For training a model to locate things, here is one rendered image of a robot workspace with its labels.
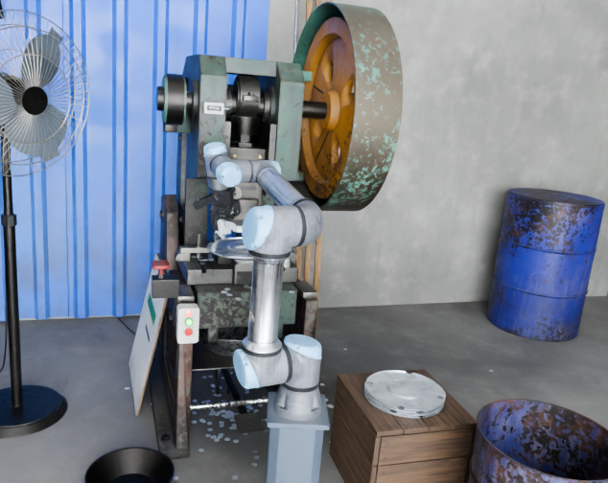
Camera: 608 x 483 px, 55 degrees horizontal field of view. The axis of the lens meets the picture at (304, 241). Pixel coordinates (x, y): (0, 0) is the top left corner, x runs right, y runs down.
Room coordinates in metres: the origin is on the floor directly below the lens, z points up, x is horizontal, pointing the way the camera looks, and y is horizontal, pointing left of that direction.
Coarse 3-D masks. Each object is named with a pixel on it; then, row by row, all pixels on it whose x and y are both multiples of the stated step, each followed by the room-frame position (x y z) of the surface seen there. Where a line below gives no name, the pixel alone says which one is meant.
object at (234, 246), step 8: (216, 240) 2.31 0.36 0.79; (224, 240) 2.34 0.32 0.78; (232, 240) 2.35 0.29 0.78; (240, 240) 2.35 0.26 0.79; (208, 248) 2.20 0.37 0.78; (216, 248) 2.21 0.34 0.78; (224, 248) 2.21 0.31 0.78; (232, 248) 2.20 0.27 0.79; (240, 248) 2.20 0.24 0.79; (224, 256) 2.11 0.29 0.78; (232, 256) 2.12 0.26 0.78; (240, 256) 2.12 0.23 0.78; (248, 256) 2.13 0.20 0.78
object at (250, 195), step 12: (240, 144) 2.31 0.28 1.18; (252, 144) 2.34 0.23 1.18; (240, 156) 2.27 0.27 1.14; (252, 156) 2.28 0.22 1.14; (264, 156) 2.30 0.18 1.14; (240, 192) 2.26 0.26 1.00; (252, 192) 2.29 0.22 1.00; (240, 204) 2.24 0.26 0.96; (252, 204) 2.26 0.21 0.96; (240, 216) 2.24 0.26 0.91
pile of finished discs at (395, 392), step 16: (368, 384) 1.97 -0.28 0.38; (384, 384) 1.98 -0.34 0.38; (400, 384) 1.98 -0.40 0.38; (416, 384) 2.00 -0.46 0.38; (432, 384) 2.01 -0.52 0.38; (368, 400) 1.90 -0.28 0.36; (384, 400) 1.87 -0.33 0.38; (400, 400) 1.88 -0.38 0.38; (416, 400) 1.89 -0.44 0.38; (432, 400) 1.90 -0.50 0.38; (400, 416) 1.81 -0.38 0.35; (416, 416) 1.81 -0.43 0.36
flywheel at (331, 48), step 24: (336, 24) 2.42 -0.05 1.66; (312, 48) 2.67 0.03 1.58; (336, 48) 2.50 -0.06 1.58; (336, 72) 2.48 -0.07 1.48; (312, 96) 2.73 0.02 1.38; (336, 96) 2.42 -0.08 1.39; (312, 120) 2.71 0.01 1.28; (336, 120) 2.40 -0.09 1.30; (312, 144) 2.68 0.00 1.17; (336, 144) 2.45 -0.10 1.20; (312, 168) 2.60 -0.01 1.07; (336, 168) 2.38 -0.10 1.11; (312, 192) 2.53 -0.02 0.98
